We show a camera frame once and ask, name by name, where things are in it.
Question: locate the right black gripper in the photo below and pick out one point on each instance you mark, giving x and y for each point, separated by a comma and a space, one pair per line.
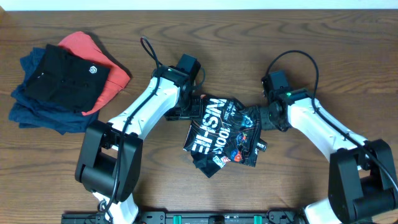
284, 127

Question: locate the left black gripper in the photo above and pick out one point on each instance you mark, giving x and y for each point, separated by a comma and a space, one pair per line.
181, 112

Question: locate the black orange-patterned jersey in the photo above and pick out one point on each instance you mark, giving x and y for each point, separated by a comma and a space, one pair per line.
227, 132

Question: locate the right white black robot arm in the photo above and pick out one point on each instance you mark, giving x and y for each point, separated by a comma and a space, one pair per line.
362, 181

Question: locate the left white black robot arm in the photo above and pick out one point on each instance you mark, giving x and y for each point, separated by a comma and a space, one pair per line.
109, 163

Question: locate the folded red shirt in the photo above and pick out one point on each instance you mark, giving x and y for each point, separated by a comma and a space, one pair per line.
82, 45

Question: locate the folded black shirt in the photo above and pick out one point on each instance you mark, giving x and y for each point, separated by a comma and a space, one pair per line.
67, 80

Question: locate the folded navy blue shirt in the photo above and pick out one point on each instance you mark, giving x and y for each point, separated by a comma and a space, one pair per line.
30, 113

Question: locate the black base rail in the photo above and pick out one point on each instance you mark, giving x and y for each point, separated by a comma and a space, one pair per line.
270, 217

